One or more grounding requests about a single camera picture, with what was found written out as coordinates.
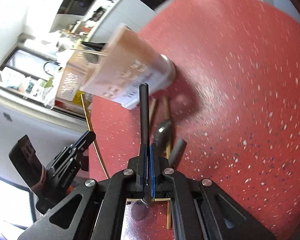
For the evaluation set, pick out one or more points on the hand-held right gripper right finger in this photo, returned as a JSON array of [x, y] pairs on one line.
[[153, 170]]

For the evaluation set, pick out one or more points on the wooden chopstick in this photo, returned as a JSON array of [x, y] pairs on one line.
[[90, 52], [153, 110], [165, 107]]

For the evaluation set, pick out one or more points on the pink plastic utensil holder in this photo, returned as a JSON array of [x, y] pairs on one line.
[[130, 55]]

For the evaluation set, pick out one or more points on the yellow packet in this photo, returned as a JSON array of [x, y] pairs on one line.
[[79, 97]]

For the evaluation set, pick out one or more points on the kitchen faucet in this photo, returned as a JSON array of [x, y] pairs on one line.
[[46, 63]]

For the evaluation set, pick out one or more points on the clear plastic bag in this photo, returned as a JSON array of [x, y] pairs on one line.
[[46, 92]]

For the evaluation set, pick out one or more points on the metal spoons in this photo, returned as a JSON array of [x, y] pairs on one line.
[[143, 110]]

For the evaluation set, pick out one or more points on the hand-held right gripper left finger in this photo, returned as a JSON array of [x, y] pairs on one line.
[[142, 165]]

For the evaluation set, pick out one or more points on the black cloth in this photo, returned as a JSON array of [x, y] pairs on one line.
[[92, 46]]

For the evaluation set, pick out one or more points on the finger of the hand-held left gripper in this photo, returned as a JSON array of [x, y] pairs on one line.
[[86, 140]]

